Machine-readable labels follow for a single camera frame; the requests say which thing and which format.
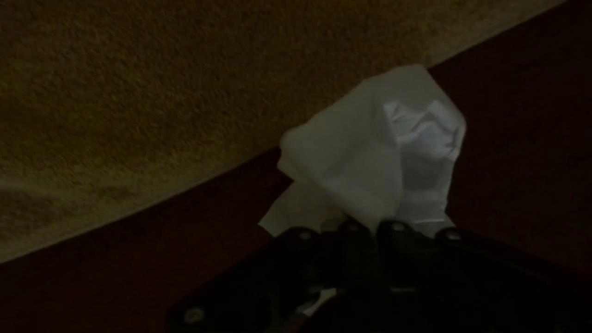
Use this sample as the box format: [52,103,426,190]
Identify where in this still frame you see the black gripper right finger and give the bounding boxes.
[378,220,592,333]

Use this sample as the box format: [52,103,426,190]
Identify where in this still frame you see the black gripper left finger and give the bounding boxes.
[169,218,372,333]

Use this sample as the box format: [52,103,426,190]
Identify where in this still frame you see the white napkin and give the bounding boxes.
[261,64,467,237]

